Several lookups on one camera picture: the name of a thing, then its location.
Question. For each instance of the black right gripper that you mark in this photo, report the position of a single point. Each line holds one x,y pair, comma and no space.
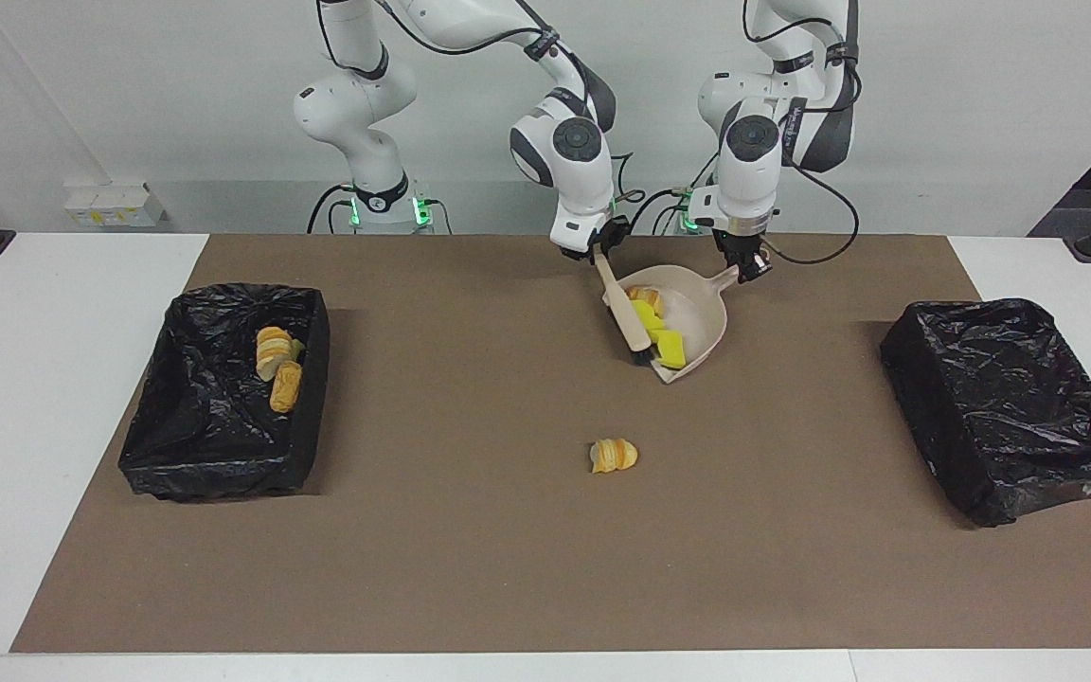
612,232

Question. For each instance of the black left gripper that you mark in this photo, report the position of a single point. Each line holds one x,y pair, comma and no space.
744,244

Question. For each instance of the pale cracker piece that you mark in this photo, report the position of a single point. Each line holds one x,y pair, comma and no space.
645,298

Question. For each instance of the beige plastic dustpan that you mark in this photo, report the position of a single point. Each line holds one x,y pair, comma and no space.
702,313

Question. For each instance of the beige hand brush black bristles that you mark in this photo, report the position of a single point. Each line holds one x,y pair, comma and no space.
629,322

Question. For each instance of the yellow sponge piece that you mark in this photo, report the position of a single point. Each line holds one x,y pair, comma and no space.
670,352
296,350
648,317

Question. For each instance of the striped croissant piece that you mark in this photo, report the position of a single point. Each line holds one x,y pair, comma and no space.
614,456

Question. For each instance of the pale torn bread piece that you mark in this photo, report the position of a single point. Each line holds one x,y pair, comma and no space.
273,350

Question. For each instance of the brown oval bread roll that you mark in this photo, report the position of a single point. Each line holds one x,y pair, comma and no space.
285,388

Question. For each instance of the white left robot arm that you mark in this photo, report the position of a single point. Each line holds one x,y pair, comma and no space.
754,161

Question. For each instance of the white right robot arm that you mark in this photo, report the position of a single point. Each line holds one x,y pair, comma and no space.
574,180

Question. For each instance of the bin lined with black bag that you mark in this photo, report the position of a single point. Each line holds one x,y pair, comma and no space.
1010,407
205,426

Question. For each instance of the large brown table mat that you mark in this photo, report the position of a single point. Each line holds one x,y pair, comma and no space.
545,587

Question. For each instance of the white wall power strip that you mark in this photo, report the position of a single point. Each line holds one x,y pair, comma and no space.
115,206

